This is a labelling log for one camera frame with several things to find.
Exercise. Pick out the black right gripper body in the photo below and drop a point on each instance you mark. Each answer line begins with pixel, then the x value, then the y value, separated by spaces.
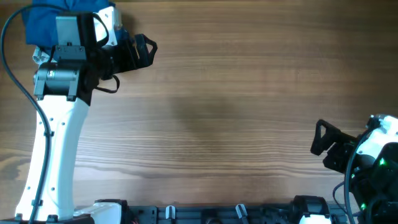
pixel 338 157

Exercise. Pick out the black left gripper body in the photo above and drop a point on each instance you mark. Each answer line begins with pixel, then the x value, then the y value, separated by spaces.
pixel 115 60

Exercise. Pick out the teal blue polo shirt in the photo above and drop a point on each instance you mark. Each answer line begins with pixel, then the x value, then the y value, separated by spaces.
pixel 40 25

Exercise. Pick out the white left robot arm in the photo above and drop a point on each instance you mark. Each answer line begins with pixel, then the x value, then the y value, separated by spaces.
pixel 62 97

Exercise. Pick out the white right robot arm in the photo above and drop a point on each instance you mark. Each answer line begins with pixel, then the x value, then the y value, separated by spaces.
pixel 369 165

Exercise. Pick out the light grey folded garment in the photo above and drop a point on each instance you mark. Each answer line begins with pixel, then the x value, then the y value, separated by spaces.
pixel 40 56

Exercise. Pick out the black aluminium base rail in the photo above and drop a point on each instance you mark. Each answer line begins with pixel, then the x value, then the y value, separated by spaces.
pixel 256 214

